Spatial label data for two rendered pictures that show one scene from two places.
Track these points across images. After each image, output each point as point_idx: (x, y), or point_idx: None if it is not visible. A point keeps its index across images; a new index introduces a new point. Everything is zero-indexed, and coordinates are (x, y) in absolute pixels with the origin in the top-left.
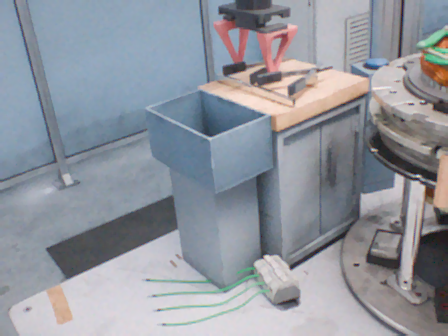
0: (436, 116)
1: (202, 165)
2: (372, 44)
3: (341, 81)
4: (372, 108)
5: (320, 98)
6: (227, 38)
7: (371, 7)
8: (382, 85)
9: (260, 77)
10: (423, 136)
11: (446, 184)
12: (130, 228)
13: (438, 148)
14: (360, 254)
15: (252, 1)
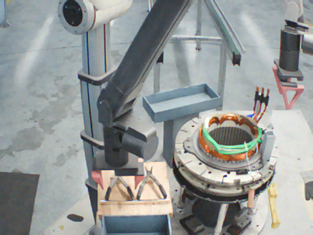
0: (242, 177)
1: None
2: (93, 117)
3: (157, 170)
4: (195, 181)
5: (169, 189)
6: (101, 180)
7: (86, 96)
8: (200, 170)
9: (140, 195)
10: (234, 185)
11: (253, 198)
12: None
13: (242, 187)
14: (185, 234)
15: (125, 160)
